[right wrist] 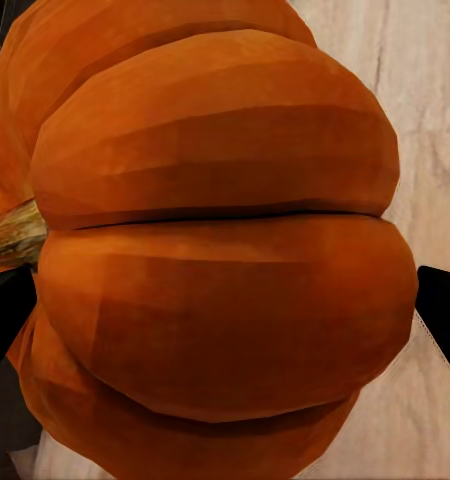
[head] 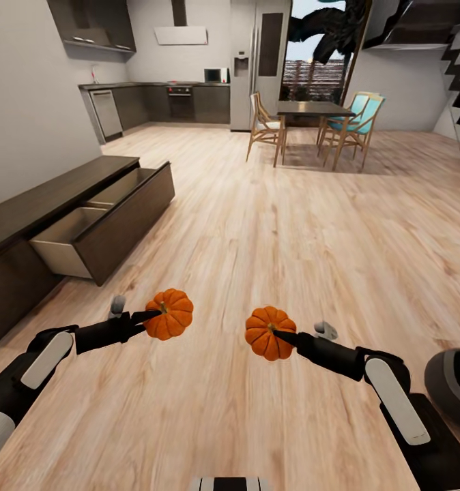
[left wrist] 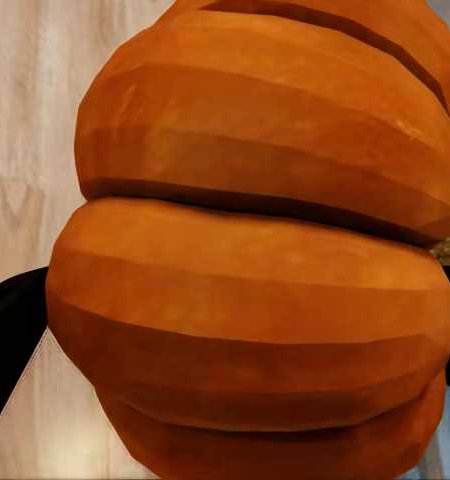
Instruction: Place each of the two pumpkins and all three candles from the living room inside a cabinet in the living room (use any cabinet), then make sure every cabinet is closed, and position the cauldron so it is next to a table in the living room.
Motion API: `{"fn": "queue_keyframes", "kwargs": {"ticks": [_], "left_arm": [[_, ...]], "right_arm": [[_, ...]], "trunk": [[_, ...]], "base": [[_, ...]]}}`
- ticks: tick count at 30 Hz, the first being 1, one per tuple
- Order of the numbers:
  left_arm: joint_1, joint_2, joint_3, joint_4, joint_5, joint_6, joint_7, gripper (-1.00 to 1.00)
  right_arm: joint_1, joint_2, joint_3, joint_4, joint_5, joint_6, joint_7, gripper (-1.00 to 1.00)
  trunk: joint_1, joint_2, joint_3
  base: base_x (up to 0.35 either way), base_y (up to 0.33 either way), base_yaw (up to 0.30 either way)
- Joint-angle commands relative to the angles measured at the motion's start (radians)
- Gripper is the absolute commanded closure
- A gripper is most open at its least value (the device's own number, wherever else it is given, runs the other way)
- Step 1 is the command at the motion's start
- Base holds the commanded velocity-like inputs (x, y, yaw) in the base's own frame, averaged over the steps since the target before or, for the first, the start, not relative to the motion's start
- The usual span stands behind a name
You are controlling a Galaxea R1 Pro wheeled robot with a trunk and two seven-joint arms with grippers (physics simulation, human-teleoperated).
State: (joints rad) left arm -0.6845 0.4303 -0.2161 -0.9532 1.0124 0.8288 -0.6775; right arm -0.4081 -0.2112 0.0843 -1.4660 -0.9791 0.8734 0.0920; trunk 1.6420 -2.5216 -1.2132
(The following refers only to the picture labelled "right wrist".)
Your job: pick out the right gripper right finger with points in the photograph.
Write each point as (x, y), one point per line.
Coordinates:
(433, 304)

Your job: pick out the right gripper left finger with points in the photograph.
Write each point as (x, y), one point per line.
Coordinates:
(17, 298)

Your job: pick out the pumpkin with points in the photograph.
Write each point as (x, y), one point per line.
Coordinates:
(197, 190)

